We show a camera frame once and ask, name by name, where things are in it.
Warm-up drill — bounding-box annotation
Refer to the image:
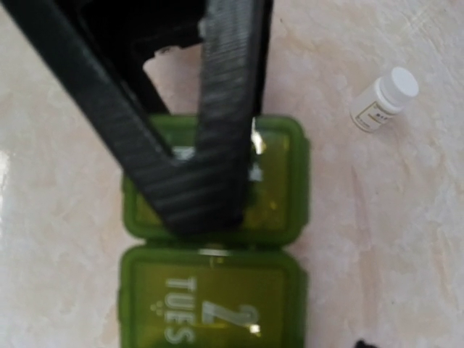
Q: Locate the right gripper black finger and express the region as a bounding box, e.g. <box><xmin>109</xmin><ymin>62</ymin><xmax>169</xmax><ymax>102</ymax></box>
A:
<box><xmin>3</xmin><ymin>1</ymin><xmax>273</xmax><ymax>235</ymax></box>

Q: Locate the green pill organizer box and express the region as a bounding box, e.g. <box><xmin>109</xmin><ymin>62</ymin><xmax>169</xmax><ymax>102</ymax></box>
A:
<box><xmin>118</xmin><ymin>116</ymin><xmax>310</xmax><ymax>347</ymax></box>

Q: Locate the white pill bottle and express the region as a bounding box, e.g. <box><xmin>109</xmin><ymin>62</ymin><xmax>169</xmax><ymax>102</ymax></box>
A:
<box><xmin>349</xmin><ymin>67</ymin><xmax>419</xmax><ymax>133</ymax></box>

